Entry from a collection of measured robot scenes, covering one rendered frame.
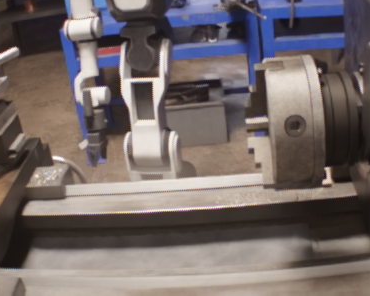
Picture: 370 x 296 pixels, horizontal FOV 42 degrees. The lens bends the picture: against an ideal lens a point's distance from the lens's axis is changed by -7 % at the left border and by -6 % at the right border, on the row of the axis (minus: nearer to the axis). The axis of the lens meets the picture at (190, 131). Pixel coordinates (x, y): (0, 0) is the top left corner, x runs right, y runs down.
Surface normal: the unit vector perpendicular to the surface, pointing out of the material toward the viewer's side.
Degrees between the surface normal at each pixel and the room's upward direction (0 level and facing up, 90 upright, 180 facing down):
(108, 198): 0
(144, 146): 67
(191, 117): 90
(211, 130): 90
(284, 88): 34
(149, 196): 0
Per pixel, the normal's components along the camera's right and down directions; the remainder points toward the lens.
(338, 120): -0.11, 0.00
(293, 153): -0.07, 0.43
